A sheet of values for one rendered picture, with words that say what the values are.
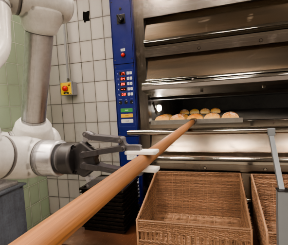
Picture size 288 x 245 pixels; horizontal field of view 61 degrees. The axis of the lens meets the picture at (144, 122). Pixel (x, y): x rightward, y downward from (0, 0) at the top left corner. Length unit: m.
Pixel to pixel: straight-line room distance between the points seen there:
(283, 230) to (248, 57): 0.98
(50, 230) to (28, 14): 0.81
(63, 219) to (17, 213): 0.96
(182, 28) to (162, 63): 0.25
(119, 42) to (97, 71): 0.27
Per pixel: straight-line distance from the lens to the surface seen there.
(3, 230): 1.20
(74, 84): 1.90
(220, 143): 1.66
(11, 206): 1.20
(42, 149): 0.62
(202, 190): 1.67
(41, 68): 1.03
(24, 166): 0.64
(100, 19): 1.91
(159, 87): 1.52
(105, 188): 0.35
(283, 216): 1.15
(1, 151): 0.59
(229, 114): 1.52
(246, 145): 1.66
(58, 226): 0.27
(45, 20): 0.98
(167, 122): 1.54
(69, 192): 2.12
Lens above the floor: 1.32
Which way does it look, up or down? 4 degrees down
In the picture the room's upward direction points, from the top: 3 degrees counter-clockwise
